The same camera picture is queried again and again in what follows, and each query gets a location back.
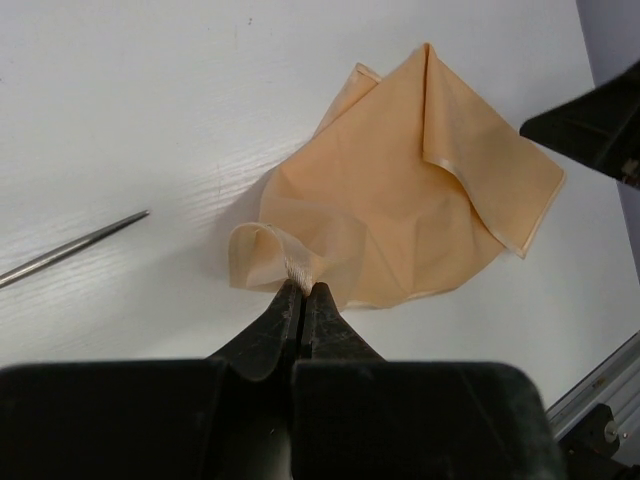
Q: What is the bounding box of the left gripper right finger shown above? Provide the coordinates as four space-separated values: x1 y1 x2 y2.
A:
298 282 383 361

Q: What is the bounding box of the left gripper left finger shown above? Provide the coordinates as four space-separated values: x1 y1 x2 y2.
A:
210 280 303 382

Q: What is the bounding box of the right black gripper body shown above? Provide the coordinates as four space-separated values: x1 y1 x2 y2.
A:
519 63 639 189

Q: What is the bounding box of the orange cloth napkin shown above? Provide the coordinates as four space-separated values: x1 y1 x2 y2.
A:
228 44 565 308

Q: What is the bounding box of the aluminium frame rail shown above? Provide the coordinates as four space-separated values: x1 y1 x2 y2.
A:
547 332 639 447

